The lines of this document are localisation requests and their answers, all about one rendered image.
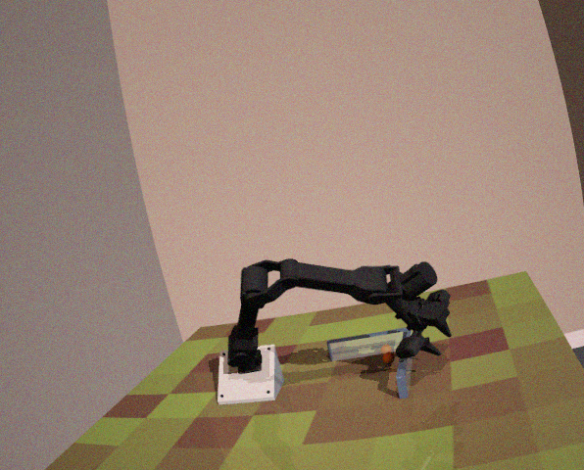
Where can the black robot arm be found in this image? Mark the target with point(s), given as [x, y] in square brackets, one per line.
[366, 284]

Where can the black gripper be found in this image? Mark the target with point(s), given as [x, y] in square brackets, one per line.
[416, 342]

